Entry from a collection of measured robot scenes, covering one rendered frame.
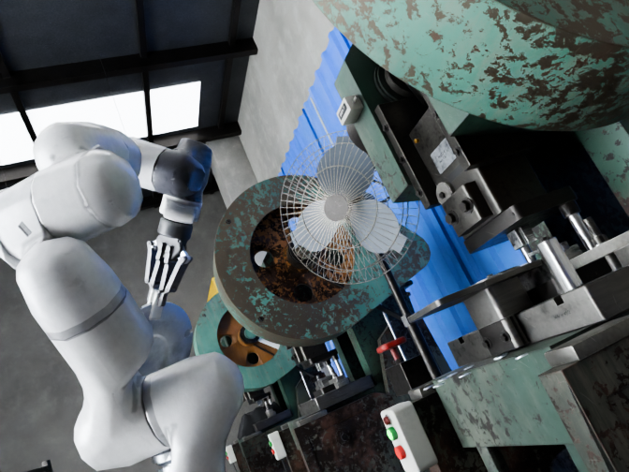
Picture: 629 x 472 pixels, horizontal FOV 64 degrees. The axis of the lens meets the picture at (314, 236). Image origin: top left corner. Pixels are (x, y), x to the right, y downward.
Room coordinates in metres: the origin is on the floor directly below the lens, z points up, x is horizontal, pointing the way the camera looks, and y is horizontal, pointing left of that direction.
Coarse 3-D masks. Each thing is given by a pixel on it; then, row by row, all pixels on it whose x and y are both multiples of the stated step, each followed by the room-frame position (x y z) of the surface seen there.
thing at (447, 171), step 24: (432, 120) 1.02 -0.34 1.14; (432, 144) 1.05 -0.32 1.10; (432, 168) 1.09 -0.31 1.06; (456, 168) 1.02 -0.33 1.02; (480, 168) 0.98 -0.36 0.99; (504, 168) 1.00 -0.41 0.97; (528, 168) 1.02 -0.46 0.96; (456, 192) 1.01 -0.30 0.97; (480, 192) 1.00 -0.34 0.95; (504, 192) 0.98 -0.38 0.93; (528, 192) 1.00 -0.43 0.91; (456, 216) 1.05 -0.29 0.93; (480, 216) 0.99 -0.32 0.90
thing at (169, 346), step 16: (176, 304) 1.19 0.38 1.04; (160, 320) 1.17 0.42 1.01; (176, 320) 1.21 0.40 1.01; (160, 336) 1.19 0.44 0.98; (176, 336) 1.24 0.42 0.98; (192, 336) 1.30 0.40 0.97; (160, 352) 1.22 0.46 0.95; (176, 352) 1.27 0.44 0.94; (144, 368) 1.20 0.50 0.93; (160, 368) 1.24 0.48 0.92
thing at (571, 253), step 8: (576, 248) 1.02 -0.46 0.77; (568, 256) 1.01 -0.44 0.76; (576, 256) 1.01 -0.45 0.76; (544, 264) 1.00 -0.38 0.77; (536, 272) 1.02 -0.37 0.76; (544, 272) 1.00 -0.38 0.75; (520, 280) 1.07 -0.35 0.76; (528, 280) 1.05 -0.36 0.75; (536, 280) 1.03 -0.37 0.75; (544, 280) 1.02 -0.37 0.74; (528, 288) 1.06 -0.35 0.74
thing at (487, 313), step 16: (512, 272) 0.96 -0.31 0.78; (528, 272) 1.04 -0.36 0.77; (464, 288) 0.92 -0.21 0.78; (480, 288) 0.93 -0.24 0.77; (496, 288) 0.97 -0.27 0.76; (512, 288) 0.98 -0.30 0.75; (432, 304) 0.92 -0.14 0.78; (448, 304) 0.97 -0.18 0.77; (480, 304) 1.00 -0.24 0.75; (496, 304) 0.97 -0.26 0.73; (512, 304) 0.97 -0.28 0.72; (528, 304) 0.98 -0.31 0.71; (416, 320) 1.03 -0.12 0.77; (480, 320) 1.02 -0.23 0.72; (496, 320) 0.98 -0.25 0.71; (512, 320) 0.97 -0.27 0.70; (496, 336) 1.00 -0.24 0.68; (512, 336) 0.97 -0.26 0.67; (496, 352) 1.02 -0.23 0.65
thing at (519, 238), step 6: (522, 228) 1.05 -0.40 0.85; (528, 228) 1.05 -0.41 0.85; (510, 234) 1.07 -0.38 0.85; (516, 234) 1.05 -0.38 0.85; (522, 234) 1.05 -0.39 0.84; (528, 234) 1.05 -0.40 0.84; (510, 240) 1.07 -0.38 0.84; (516, 240) 1.06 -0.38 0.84; (522, 240) 1.05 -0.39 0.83; (528, 240) 1.05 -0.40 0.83; (534, 240) 1.05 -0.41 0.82; (516, 246) 1.07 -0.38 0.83; (522, 246) 1.09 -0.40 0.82
